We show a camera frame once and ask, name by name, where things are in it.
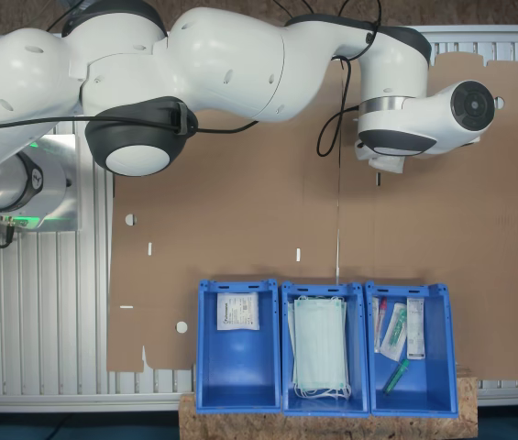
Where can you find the brown cardboard sheet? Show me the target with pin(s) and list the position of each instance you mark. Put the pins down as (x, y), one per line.
(240, 206)
(469, 229)

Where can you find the red-capped tube in packet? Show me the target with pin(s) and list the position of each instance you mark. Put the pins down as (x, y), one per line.
(379, 321)

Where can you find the green tube in clear packet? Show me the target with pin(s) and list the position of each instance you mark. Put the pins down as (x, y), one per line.
(395, 330)

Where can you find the long printed white packet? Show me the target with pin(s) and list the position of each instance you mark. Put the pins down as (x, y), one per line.
(415, 327)

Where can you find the white face mask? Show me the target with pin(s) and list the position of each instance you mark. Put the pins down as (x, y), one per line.
(320, 339)
(290, 330)

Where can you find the flat printed white packet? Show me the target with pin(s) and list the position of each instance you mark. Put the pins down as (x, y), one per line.
(238, 311)

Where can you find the loose green tube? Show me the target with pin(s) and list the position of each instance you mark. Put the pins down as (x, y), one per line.
(396, 377)

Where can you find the blue plastic bin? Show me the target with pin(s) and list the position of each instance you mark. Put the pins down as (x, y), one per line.
(235, 366)
(412, 380)
(322, 403)

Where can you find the chipboard wood block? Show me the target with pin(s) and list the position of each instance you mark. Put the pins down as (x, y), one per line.
(332, 426)

